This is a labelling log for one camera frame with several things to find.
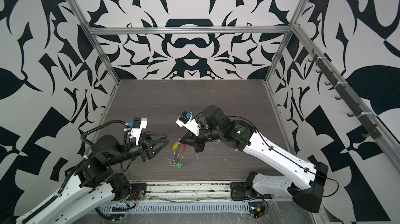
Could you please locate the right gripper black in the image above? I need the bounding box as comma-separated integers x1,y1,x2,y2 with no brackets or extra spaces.
179,122,226,152

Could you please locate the yellow key tag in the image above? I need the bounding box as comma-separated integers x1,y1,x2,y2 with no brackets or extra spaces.
172,142,180,152

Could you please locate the large wire keyring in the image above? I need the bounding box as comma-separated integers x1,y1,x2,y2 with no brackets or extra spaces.
173,143,184,166

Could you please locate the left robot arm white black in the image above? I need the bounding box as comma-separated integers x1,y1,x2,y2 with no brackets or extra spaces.
3,132,169,224

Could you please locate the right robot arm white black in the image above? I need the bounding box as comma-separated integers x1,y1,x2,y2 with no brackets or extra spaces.
176,105,338,213

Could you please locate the small circuit board green led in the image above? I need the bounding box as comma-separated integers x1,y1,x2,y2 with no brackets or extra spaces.
249,201,268,219

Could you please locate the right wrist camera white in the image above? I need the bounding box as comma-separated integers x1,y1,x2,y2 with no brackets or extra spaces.
176,111,202,136

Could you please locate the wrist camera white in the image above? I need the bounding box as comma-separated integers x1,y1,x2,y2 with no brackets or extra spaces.
125,117,148,146
176,111,202,136

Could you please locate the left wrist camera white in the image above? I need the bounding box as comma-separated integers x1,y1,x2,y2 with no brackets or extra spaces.
125,117,148,146

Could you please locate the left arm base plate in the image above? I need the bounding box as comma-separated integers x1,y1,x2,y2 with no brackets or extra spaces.
125,183,148,201

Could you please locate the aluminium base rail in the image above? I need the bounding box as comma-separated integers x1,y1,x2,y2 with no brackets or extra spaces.
54,179,321,204

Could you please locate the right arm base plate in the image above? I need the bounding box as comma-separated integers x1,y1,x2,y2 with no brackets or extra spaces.
230,182,272,201

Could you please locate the black corrugated cable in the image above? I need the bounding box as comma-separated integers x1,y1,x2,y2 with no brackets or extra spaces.
80,119,127,147

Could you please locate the white slotted cable duct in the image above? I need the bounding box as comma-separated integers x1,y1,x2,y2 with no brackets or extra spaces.
99,202,250,214

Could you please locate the wall hook rack dark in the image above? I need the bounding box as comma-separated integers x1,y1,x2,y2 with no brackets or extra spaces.
309,49,382,140

